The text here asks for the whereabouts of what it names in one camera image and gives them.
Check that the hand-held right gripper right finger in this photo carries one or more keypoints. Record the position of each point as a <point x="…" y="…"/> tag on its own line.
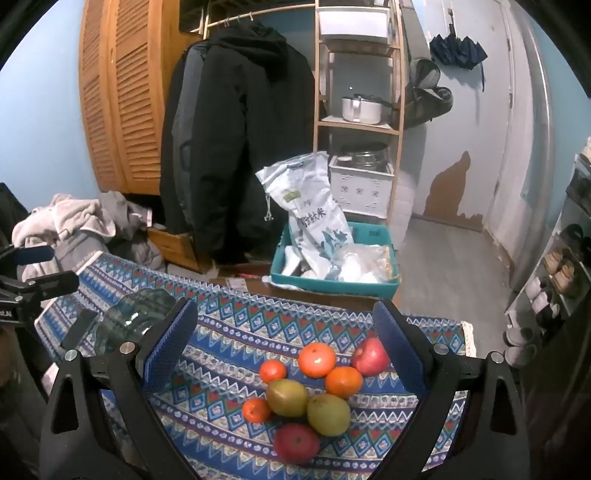
<point x="398" y="350"/>

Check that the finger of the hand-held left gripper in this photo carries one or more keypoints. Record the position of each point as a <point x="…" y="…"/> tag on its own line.
<point x="34" y="254"/>
<point x="51" y="282"/>

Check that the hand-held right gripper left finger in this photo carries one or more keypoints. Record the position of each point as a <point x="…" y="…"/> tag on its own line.
<point x="170" y="344"/>

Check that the green pear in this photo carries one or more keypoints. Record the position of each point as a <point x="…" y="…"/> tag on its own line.
<point x="328" y="414"/>

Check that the large green mango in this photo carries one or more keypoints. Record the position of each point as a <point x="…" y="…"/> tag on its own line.
<point x="287" y="397"/>

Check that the red apple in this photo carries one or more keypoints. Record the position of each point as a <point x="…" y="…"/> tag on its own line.
<point x="297" y="443"/>
<point x="370" y="356"/>

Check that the clear glass bowl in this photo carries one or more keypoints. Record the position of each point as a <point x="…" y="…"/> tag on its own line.
<point x="134" y="314"/>

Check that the pile of clothes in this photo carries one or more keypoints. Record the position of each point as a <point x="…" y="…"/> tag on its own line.
<point x="78" y="217"/>

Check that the medium orange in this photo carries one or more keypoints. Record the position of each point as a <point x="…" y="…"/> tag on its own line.
<point x="344" y="381"/>

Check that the patterned blue tablecloth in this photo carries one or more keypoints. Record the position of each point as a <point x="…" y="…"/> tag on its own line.
<point x="231" y="332"/>

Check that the large orange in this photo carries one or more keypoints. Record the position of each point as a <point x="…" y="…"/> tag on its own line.
<point x="316" y="360"/>

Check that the flat cardboard sheet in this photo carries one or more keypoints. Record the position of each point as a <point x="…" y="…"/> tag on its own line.
<point x="240" y="282"/>

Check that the clear plastic bag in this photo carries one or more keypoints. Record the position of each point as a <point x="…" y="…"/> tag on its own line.
<point x="364" y="263"/>

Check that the wooden drawer box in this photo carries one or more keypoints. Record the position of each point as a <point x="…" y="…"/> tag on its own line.
<point x="173" y="247"/>

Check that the teal plastic basket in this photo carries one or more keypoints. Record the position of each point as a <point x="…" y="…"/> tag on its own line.
<point x="323" y="286"/>

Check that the small orange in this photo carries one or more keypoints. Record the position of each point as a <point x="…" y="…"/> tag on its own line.
<point x="256" y="410"/>
<point x="272" y="370"/>

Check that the white lattice basket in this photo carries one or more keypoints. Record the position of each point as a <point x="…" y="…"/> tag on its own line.
<point x="362" y="189"/>

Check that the white rice bag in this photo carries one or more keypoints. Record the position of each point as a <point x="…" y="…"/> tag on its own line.
<point x="309" y="207"/>

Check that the group of shoes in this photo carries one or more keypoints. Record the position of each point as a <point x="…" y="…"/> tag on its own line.
<point x="561" y="274"/>

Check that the wooden louvered wardrobe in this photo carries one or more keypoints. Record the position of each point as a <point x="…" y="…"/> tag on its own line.
<point x="124" y="92"/>

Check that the steel steamer pot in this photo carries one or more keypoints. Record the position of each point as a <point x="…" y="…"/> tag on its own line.
<point x="364" y="154"/>

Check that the black hooded coat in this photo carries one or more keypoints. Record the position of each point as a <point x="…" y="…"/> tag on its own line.
<point x="240" y="138"/>

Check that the white shoe rack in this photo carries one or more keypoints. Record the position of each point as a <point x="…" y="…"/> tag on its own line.
<point x="572" y="221"/>

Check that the wooden shelf unit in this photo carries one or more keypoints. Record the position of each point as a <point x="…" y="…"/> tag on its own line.
<point x="323" y="138"/>

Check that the grey backpack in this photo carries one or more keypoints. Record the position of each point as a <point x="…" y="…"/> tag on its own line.
<point x="427" y="97"/>

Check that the white door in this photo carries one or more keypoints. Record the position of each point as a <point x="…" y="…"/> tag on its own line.
<point x="521" y="115"/>

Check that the dark blue umbrella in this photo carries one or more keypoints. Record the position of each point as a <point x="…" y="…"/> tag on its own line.
<point x="457" y="48"/>

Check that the white storage bin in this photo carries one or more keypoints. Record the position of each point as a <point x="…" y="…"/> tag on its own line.
<point x="353" y="23"/>

